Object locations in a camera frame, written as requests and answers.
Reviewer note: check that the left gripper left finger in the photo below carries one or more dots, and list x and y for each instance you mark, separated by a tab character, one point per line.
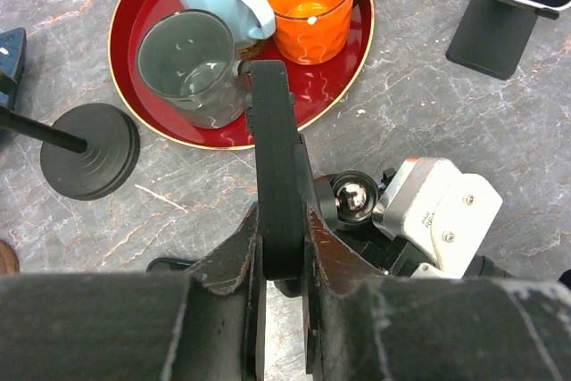
202	323

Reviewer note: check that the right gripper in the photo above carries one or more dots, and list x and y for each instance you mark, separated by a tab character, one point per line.
399	258

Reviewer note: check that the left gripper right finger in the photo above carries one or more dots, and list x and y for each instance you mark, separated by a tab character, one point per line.
361	325

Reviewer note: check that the black phone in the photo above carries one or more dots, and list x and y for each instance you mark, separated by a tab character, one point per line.
275	135
168	264

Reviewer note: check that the black round-base phone stand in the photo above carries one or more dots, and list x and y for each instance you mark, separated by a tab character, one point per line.
88	153

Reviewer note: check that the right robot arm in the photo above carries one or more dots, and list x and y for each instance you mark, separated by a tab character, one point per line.
480	266

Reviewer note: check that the wooden-base phone stand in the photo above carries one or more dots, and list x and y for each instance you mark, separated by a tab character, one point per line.
9	263

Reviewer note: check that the black flat phone stand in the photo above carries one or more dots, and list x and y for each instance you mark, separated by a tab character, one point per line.
492	35

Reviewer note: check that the red round tray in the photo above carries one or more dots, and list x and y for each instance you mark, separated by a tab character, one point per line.
317	89

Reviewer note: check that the grey mug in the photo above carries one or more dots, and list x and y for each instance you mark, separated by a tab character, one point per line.
189	59

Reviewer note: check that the blue leaf-shaped dish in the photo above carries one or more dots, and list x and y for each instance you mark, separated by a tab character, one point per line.
13	57

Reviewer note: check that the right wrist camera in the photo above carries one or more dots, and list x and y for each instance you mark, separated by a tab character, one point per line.
444	212

